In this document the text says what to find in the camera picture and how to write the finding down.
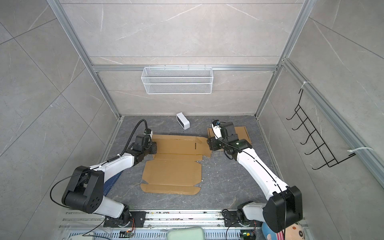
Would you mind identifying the cardboard box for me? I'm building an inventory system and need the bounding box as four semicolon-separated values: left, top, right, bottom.
207;126;252;151

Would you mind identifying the cardboard sheet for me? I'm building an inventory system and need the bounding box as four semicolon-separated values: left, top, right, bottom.
141;135;212;196

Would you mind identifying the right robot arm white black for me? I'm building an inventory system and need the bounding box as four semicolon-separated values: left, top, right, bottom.
207;120;303;233

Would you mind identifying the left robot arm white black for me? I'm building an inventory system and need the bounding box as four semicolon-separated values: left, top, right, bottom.
62;133;157;227

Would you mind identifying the pale green box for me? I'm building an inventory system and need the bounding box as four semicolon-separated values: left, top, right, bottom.
167;227;205;240

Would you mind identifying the white digital clock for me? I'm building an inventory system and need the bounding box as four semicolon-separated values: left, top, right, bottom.
176;113;190;130

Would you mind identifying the blue book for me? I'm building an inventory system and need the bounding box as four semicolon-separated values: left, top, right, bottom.
103;172;122;196

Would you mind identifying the pink plush pig toy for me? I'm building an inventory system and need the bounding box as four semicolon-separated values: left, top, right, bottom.
262;223;306;240

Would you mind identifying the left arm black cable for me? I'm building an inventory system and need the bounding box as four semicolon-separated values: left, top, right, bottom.
49;119;150;209

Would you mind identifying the white wire mesh basket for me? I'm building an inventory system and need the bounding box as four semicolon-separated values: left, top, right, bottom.
141;67;214;95

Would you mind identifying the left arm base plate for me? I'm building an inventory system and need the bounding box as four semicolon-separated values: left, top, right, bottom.
103;211;147;228

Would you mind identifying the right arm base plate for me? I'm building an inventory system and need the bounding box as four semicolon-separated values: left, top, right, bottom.
221;209;262;228

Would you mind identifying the aluminium rail base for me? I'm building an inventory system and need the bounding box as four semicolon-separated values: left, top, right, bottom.
53;209;266;240

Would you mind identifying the black wire hook rack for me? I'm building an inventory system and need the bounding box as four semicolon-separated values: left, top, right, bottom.
286;89;356;171

